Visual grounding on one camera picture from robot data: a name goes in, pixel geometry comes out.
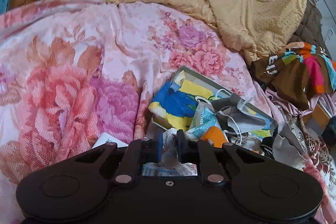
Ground white crinkled plastic packet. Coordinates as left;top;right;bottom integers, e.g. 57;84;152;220
142;128;198;177

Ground pink floral blanket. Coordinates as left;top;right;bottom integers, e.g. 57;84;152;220
0;0;336;224

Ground brown multicolour patchwork blanket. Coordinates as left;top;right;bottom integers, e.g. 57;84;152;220
251;42;336;110

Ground brown quilted jacket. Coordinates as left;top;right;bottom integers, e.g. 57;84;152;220
289;2;326;48

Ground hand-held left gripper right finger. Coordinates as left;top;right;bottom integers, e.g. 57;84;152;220
175;130;265;186

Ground white teal printed cloth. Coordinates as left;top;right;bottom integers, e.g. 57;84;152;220
188;106;218;135

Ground blue jeans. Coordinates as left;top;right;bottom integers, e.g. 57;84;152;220
323;116;336;146

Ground white card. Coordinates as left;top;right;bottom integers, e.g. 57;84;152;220
92;132;129;149

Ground black dotted sock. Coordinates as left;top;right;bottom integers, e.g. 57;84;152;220
260;136;276;159

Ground blue yellow printed cloth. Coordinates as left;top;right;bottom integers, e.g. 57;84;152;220
148;81;213;130

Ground cartoon printed shallow box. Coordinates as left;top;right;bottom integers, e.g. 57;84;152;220
151;66;276;135

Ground grey pleated face mask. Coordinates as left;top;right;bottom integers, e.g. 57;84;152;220
226;106;276;135

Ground beige maroon floral sheet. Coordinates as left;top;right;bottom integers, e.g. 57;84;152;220
276;106;336;180

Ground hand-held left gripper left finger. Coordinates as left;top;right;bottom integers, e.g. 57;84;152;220
71;133;164;185

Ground pale pink garment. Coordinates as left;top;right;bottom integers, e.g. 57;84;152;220
264;88;336;119

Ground orange cloth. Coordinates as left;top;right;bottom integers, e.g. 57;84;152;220
201;126;229;147

